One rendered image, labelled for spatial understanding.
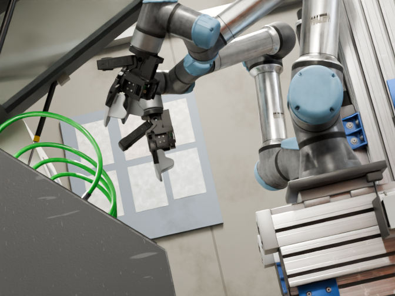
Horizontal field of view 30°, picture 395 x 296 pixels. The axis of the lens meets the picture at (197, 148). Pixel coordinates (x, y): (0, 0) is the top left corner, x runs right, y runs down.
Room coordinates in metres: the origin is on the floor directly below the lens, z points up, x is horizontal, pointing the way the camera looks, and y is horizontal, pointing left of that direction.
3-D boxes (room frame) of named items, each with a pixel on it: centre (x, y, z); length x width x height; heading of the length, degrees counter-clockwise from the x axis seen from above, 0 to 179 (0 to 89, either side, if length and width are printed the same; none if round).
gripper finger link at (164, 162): (2.10, 0.11, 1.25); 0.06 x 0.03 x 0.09; 96
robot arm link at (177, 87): (2.16, 0.02, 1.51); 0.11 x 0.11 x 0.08; 32
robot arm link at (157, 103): (2.12, 0.11, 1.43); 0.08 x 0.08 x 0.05
